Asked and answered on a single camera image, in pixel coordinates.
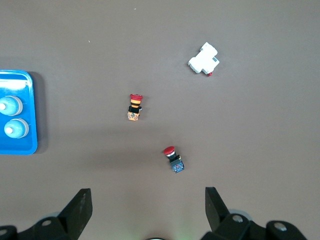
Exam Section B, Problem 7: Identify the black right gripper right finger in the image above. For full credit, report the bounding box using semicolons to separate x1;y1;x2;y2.
201;186;308;240

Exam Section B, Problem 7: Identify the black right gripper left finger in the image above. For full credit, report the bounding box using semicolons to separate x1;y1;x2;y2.
0;188;93;240

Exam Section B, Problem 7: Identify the blue dome bell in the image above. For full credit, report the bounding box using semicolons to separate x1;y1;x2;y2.
0;95;24;117
4;118;30;139

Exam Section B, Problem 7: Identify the red mushroom push button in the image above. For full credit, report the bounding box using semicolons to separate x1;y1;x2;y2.
163;145;185;174

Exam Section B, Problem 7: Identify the blue plastic tray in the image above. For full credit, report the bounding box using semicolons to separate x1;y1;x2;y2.
0;69;38;155

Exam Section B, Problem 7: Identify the white circuit breaker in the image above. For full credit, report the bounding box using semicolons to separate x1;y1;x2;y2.
187;41;221;77

